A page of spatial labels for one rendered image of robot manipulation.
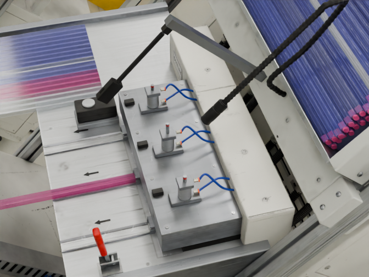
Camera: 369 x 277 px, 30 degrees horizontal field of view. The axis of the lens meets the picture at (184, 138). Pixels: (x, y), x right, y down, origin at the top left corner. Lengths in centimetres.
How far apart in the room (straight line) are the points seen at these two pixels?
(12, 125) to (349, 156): 200
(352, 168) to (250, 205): 18
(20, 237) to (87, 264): 55
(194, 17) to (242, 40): 272
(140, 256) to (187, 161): 18
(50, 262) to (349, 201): 80
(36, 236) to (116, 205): 53
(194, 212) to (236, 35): 38
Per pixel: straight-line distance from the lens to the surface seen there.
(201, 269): 112
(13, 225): 168
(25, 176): 182
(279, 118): 116
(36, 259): 159
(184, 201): 112
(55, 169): 127
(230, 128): 121
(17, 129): 285
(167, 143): 117
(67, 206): 121
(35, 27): 156
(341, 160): 101
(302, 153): 111
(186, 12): 409
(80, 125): 132
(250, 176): 114
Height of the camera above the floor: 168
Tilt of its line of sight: 24 degrees down
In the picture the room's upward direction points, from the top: 46 degrees clockwise
